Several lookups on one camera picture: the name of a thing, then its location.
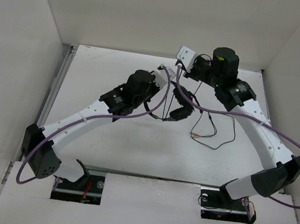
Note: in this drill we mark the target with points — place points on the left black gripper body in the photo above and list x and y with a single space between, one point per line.
153 89

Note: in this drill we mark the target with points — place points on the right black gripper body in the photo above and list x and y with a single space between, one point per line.
202 70

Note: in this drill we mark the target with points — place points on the black headphones with cable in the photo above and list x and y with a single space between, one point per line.
184 112

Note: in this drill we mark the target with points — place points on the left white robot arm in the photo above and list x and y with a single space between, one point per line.
41 146

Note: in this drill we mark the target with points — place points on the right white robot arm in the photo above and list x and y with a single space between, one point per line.
280 166

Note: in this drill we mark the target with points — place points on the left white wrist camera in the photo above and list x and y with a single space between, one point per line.
163 75

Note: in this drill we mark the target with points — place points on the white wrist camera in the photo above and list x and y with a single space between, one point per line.
163 75
186 58

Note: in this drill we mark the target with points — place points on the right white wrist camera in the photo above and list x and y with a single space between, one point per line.
186 58

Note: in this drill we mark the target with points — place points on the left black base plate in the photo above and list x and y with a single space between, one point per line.
90 191

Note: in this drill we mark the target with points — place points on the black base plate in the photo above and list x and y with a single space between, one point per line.
212 207
90 191

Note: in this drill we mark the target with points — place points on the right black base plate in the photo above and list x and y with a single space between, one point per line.
212 207

